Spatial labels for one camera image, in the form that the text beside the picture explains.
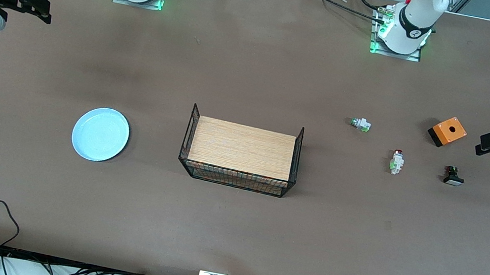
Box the red push button switch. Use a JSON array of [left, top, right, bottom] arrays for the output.
[[388, 148, 407, 177]]

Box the light blue plate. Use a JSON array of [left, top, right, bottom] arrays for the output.
[[68, 103, 133, 167]]

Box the black square push button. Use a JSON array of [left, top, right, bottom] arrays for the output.
[[441, 164, 467, 188]]

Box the orange button enclosure box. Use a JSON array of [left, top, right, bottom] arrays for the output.
[[425, 112, 471, 152]]

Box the green push button switch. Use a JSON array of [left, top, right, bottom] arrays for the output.
[[349, 116, 372, 134]]

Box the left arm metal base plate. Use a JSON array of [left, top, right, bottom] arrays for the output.
[[367, 2, 430, 63]]

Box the black wire rack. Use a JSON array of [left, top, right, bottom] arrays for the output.
[[174, 102, 307, 200]]

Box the black cable across table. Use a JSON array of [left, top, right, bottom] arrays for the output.
[[292, 0, 391, 24]]

